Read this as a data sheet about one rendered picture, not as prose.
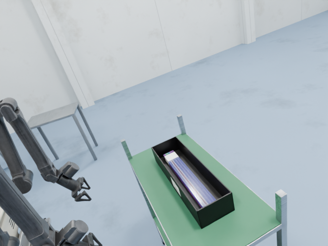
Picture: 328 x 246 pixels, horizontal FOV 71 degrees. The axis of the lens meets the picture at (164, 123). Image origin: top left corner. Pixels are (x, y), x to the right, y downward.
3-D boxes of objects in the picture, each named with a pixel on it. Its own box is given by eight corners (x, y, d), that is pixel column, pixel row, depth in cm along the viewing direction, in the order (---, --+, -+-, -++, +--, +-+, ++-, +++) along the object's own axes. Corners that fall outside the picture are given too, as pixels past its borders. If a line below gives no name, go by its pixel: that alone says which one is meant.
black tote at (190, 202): (155, 161, 147) (151, 147, 142) (179, 150, 151) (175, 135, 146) (201, 229, 99) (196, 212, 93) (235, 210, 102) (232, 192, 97)
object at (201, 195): (164, 158, 145) (163, 154, 144) (174, 154, 147) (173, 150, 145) (207, 216, 102) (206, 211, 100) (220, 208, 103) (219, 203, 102)
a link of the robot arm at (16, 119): (1, 100, 101) (-5, 108, 92) (14, 96, 103) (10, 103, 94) (47, 174, 122) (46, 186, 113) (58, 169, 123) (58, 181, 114)
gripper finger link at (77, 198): (94, 190, 130) (80, 182, 125) (95, 198, 123) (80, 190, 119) (86, 198, 130) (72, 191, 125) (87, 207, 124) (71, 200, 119)
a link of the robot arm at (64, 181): (53, 177, 121) (52, 183, 117) (62, 168, 121) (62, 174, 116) (64, 183, 125) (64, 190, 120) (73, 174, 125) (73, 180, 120)
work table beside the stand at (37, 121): (97, 159, 345) (73, 113, 307) (51, 175, 339) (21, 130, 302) (98, 144, 384) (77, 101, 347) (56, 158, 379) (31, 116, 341)
